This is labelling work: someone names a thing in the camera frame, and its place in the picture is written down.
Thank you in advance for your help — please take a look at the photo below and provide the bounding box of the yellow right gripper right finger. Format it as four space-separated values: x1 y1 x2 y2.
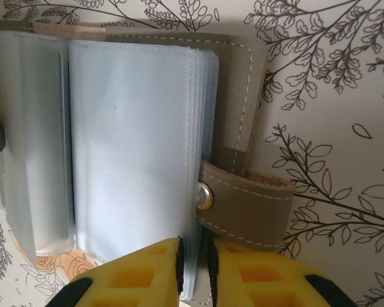
207 235 364 307

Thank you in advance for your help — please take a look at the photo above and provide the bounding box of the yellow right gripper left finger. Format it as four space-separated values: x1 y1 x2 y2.
52 235 186 307

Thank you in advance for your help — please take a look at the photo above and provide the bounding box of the taupe leather card holder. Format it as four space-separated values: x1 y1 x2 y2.
0 19 294 304

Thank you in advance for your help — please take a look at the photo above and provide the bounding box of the floral print table cover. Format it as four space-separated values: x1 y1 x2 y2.
0 0 384 307

